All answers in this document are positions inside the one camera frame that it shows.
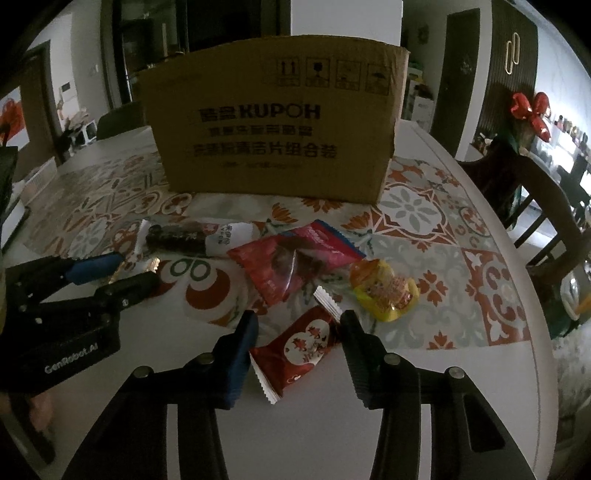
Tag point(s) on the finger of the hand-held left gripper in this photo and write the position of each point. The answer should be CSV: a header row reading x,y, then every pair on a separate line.
x,y
92,270
127,290

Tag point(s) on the white woven basket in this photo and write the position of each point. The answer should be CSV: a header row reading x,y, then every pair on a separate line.
x,y
39,177

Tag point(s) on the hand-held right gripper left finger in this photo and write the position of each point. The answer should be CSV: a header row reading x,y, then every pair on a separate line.
x,y
240,364

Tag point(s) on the yellow jelly cup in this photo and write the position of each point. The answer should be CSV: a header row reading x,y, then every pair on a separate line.
x,y
383,290

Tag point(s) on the floral patterned table mat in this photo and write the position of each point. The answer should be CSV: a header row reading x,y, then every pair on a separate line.
x,y
415,207

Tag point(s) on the small white shelf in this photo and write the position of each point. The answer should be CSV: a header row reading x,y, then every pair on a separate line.
x,y
85,131

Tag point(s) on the black and white snack packet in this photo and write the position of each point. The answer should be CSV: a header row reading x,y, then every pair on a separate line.
x,y
194,237

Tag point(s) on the red packet with white circle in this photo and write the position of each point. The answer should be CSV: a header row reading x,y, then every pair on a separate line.
x,y
300,350

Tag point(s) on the dark wooden door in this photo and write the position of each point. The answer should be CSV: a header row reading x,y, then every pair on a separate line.
x,y
457,78

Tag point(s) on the white storage boxes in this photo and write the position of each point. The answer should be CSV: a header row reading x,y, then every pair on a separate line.
x,y
418,106

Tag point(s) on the brown cardboard box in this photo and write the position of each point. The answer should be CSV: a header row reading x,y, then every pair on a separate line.
x,y
277,124

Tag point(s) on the pink snack packet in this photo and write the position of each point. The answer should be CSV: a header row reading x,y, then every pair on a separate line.
x,y
325,237

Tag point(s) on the red wall poster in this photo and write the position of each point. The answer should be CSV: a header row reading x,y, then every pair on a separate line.
x,y
11,115

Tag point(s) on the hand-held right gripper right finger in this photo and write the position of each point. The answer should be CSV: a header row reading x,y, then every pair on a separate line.
x,y
359,364

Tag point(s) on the dark upholstered chair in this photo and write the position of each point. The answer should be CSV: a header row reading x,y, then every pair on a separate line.
x,y
122,120

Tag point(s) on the dark wooden chair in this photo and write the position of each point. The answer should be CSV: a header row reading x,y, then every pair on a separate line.
x,y
531,198

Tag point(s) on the gold candy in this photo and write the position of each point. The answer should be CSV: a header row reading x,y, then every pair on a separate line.
x,y
141,266

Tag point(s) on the person's left hand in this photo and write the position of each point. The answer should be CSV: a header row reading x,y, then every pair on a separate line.
x,y
39,410

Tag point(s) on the clear red snack packet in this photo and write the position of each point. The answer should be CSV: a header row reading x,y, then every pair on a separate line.
x,y
281,267

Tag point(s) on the white printed snack packet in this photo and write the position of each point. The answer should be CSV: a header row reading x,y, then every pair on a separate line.
x,y
207,288

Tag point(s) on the dark glass sliding doors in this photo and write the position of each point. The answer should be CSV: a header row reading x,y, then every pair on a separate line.
x,y
184,27

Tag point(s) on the gold wall decoration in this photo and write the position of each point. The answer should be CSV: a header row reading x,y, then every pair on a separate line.
x,y
510,53

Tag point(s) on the red bow balloon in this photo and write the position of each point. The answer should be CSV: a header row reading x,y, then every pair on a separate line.
x,y
531,110

